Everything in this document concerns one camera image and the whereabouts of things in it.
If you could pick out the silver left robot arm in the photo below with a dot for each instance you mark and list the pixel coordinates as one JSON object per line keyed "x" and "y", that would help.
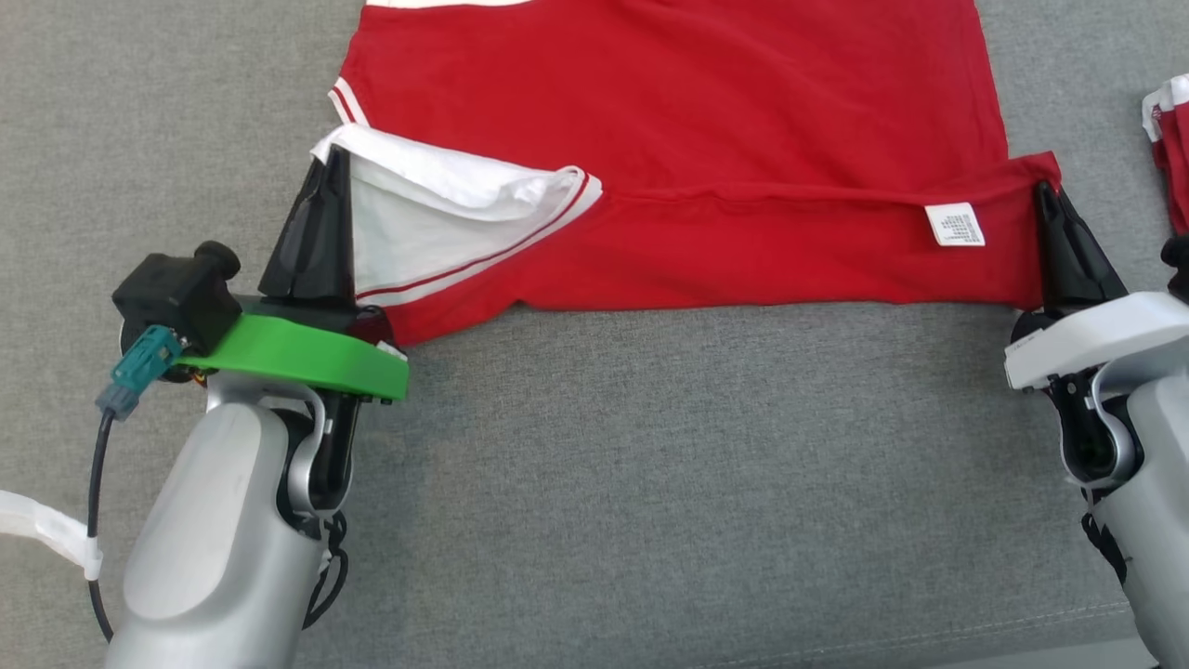
{"x": 214, "y": 539}

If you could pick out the red garment with white sleeves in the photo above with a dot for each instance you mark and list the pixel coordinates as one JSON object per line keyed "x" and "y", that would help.
{"x": 697, "y": 111}

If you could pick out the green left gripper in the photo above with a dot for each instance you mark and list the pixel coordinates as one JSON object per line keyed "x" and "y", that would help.
{"x": 297, "y": 348}

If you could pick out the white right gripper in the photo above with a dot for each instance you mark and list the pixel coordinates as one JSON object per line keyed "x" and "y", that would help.
{"x": 1105, "y": 334}

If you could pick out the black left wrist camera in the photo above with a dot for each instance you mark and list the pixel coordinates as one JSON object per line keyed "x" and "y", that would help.
{"x": 176, "y": 293}

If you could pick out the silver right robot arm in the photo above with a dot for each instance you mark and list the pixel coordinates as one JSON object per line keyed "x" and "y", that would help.
{"x": 1161, "y": 483}

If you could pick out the white tape tag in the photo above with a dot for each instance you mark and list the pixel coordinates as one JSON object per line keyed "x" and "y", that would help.
{"x": 46, "y": 530}

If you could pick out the grey fabric sofa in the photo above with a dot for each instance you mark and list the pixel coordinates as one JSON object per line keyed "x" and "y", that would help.
{"x": 650, "y": 465}

